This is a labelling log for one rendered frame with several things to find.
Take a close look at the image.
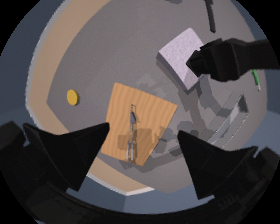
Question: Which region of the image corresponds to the light wooden board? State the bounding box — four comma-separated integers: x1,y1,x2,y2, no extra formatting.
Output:
101,81,177,165

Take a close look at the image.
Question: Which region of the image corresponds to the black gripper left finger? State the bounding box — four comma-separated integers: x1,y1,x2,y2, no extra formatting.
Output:
22,121,109,192

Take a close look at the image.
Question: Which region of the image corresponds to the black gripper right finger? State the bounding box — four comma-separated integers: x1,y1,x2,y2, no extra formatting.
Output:
177,129,258,200

